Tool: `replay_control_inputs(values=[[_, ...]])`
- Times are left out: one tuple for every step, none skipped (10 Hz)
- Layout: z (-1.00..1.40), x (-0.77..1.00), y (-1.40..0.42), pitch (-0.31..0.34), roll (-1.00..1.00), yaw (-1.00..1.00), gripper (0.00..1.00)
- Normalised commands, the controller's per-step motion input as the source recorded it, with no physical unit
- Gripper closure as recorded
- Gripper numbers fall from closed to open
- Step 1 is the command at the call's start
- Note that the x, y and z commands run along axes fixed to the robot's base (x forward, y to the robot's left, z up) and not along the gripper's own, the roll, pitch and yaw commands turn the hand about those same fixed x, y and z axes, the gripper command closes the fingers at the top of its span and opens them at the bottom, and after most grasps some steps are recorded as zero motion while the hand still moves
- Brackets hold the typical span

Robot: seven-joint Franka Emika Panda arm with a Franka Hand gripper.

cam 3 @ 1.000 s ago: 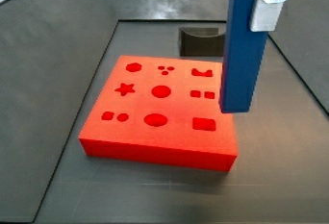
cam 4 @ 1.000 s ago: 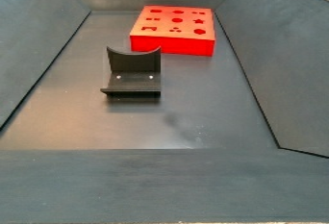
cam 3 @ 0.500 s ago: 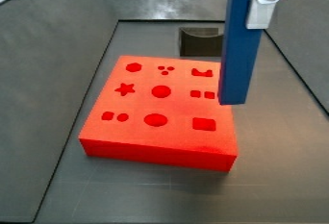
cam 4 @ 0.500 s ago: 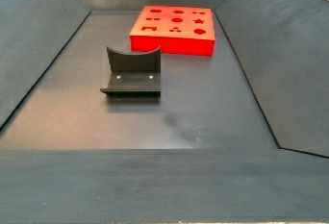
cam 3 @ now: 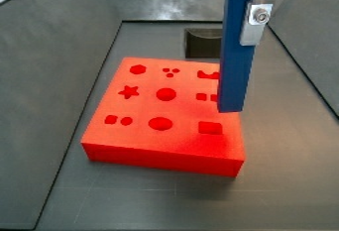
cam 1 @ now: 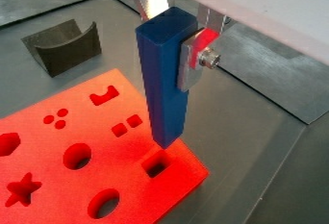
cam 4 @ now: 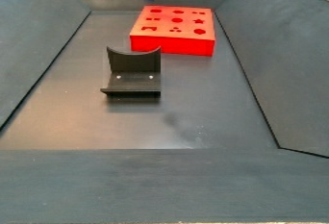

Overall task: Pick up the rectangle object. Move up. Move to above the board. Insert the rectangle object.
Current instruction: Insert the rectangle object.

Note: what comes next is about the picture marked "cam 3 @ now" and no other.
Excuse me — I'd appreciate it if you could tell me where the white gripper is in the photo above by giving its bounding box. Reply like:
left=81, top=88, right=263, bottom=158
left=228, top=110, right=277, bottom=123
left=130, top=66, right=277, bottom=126
left=240, top=3, right=272, bottom=46

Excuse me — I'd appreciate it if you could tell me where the blue rectangular block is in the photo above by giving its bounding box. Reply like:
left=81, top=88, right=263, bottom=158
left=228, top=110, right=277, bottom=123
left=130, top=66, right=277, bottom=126
left=217, top=0, right=255, bottom=113

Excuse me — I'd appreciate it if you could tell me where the red shape-sorting board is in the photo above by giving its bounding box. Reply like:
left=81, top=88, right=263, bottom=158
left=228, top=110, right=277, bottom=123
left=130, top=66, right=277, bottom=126
left=81, top=58, right=245, bottom=176

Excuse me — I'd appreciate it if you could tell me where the dark grey curved holder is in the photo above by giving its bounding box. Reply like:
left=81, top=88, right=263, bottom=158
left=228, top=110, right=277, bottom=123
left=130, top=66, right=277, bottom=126
left=184, top=28, right=223, bottom=58

